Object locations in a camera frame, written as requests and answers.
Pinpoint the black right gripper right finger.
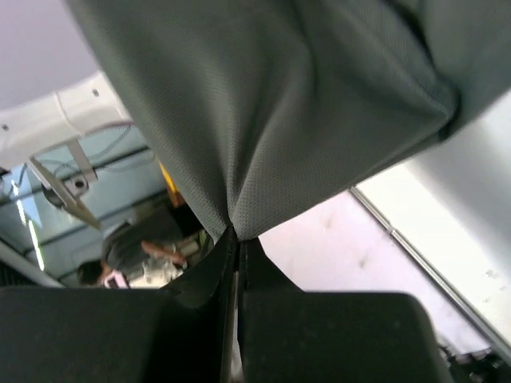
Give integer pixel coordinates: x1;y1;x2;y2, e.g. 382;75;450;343
239;239;453;383

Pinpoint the dark grey t-shirt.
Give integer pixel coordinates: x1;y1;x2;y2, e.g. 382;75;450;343
68;1;510;240

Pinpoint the white overhead frame bracket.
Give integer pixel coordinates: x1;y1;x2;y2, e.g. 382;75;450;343
1;71;133;230

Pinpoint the person in grey shirt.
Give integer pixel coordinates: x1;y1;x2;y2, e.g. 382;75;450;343
77;220;188;288

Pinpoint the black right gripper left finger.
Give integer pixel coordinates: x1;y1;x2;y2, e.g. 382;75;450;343
1;228;238;382

